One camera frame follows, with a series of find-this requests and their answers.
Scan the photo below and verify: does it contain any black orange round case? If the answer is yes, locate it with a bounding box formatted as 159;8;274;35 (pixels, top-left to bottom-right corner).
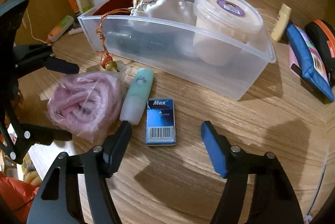
304;19;335;87

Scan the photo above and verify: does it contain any mint green highlighter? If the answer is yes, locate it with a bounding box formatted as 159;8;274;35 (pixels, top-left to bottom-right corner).
120;68;154;125

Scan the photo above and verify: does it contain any small cream lotion bottle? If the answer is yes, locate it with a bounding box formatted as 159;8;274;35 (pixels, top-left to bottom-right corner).
270;3;292;42

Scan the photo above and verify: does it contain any blue fabric pouch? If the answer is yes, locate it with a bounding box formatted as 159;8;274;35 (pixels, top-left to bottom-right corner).
286;22;334;102

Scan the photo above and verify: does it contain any blue Max staples box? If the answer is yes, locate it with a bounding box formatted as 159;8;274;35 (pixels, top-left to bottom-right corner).
145;98;176;146

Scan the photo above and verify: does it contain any white red lip balm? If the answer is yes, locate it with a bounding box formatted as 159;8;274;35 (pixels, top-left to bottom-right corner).
68;27;84;35

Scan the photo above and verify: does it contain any clear plastic storage bin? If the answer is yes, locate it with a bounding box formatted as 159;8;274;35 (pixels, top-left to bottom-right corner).
79;0;277;100

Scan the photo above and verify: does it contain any orange sleeve forearm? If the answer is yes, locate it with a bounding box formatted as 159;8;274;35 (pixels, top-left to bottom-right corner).
1;172;39;223

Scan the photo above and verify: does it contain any white plush toy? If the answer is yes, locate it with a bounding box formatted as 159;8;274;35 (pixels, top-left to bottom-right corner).
131;0;196;26

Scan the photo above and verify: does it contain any orange green tube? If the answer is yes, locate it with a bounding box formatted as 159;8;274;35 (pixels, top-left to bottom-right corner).
46;15;74;43

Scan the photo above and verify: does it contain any white lidded plastic tub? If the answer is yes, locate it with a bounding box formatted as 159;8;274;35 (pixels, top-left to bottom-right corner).
193;0;263;66

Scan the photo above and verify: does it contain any red pouch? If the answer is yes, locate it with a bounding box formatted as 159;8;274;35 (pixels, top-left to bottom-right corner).
93;0;133;15

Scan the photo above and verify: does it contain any pink rope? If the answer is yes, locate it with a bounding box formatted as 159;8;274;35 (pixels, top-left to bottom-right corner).
46;70;126;144

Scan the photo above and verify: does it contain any orange cord bead charm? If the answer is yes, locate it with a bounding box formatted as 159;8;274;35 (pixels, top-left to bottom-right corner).
95;8;132;72

